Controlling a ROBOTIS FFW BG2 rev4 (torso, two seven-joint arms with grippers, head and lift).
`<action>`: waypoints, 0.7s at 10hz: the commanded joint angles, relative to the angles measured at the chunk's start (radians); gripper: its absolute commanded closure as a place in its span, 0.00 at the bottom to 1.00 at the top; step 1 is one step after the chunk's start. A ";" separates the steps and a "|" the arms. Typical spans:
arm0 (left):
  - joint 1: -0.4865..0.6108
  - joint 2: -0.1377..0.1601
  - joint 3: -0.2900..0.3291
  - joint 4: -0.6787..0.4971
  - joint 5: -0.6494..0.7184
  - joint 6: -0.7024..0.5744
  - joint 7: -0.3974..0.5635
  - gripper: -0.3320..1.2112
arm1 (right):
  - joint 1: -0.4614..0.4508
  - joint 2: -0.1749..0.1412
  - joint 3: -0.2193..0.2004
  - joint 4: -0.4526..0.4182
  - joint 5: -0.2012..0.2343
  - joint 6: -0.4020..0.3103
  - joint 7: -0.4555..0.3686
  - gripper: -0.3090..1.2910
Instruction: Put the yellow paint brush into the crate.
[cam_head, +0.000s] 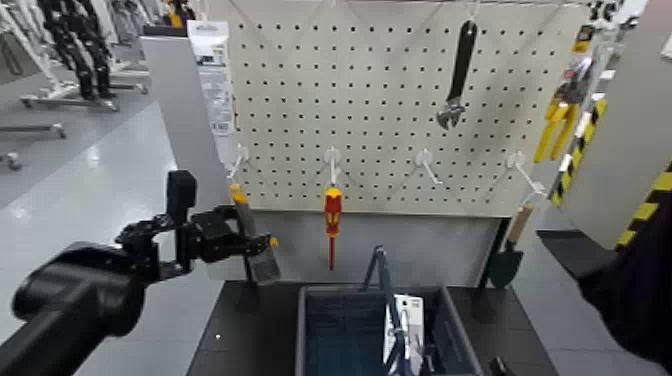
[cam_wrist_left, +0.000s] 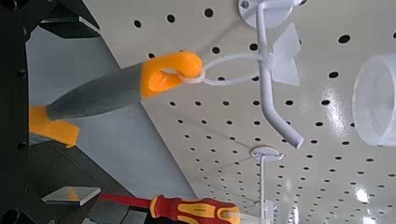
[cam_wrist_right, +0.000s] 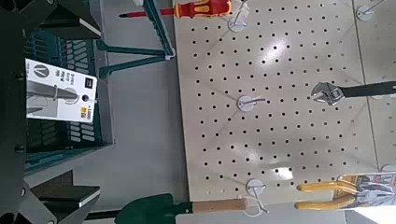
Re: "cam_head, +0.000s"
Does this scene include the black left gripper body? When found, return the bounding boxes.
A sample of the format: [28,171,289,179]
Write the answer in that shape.
[189,206,240,265]

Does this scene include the blue-grey plastic crate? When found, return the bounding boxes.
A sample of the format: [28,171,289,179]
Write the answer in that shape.
[294,283,484,376]

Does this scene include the white pegboard hook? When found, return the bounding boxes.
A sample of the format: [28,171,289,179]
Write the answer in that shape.
[323,146,343,188]
[415,148,444,187]
[505,151,548,197]
[226,144,251,180]

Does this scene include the red yellow screwdriver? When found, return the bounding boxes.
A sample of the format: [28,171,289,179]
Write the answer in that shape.
[323,186,344,272]

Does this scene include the grey shelf side panel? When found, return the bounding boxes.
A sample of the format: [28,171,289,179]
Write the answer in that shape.
[140,35,248,282]

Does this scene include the white packaged item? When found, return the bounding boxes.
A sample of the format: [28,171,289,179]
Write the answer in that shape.
[382,293,425,376]

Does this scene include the white hanging product card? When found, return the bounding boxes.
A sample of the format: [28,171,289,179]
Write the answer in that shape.
[187,19,236,138]

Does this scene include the beige pegboard panel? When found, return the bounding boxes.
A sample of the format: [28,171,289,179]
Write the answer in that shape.
[205,0,592,219]

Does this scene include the grey wheeled stand base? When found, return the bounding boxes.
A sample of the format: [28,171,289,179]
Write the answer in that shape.
[0,123,68,172]

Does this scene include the black humanoid robot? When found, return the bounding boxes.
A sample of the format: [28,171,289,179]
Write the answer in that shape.
[36,0,118,101]

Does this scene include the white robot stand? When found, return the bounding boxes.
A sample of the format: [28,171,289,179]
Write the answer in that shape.
[0,0,151,114]

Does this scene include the grey panel with hazard tape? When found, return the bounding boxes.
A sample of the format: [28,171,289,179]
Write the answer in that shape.
[560,0,672,251]

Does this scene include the black adjustable wrench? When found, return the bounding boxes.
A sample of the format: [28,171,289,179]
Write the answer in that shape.
[435,19,479,131]

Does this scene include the green wooden-handled garden trowel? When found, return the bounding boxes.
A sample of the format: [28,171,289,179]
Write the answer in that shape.
[487,202,537,290]

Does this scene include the packaged yellow-handled pliers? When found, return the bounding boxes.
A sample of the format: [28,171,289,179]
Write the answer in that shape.
[533,23,600,164]

